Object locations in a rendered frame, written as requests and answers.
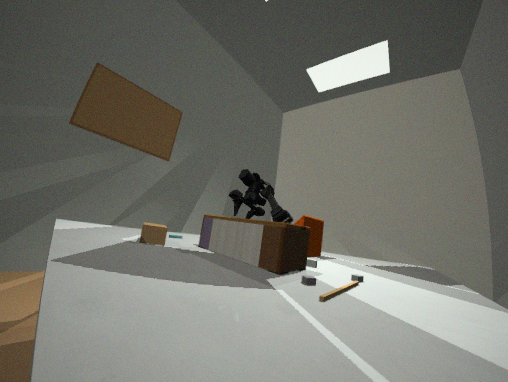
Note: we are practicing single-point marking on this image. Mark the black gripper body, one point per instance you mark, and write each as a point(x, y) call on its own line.
point(237, 194)

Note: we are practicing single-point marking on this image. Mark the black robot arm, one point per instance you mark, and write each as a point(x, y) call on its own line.
point(252, 180)

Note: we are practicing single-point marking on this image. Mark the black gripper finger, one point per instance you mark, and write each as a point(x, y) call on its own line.
point(251, 213)
point(237, 204)

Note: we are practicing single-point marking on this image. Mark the tan wooden stick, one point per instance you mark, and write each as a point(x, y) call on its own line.
point(335, 292)

